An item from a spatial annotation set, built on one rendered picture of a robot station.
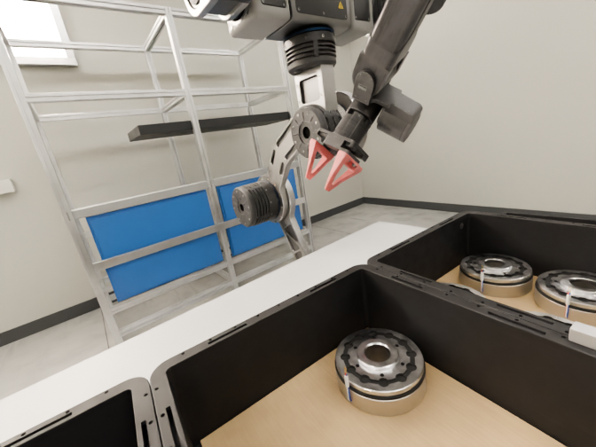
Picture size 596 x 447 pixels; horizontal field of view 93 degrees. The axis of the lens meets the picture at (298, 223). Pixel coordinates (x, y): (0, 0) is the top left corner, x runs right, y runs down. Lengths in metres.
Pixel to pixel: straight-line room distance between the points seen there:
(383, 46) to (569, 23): 3.02
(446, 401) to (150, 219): 1.89
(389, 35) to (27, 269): 2.85
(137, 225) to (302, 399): 1.77
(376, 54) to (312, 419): 0.50
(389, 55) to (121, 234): 1.81
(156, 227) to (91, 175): 0.97
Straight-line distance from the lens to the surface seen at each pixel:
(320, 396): 0.39
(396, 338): 0.41
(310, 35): 0.82
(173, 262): 2.14
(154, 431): 0.28
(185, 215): 2.10
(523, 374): 0.36
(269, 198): 1.18
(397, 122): 0.57
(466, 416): 0.38
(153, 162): 2.93
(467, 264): 0.60
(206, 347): 0.34
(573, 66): 3.43
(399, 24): 0.50
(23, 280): 3.00
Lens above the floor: 1.12
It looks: 17 degrees down
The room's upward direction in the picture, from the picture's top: 9 degrees counter-clockwise
